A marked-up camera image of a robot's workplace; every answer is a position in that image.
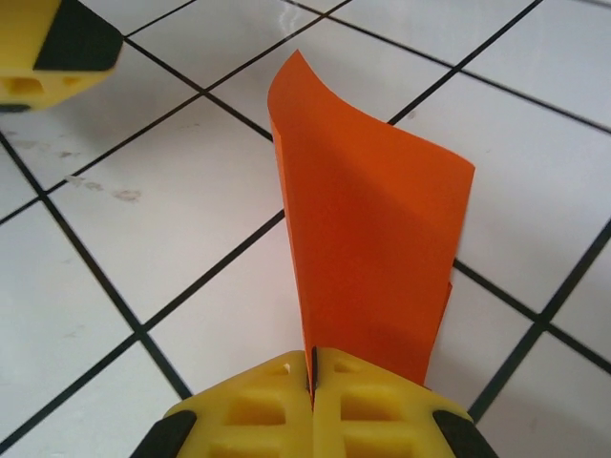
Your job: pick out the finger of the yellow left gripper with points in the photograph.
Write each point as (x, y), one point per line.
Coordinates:
(48, 57)

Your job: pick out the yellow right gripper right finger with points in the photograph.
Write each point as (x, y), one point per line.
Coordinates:
(372, 415)

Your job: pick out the orange paper sheet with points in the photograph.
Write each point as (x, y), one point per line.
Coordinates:
(363, 229)

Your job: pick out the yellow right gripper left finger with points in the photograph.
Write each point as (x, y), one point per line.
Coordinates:
(258, 415)

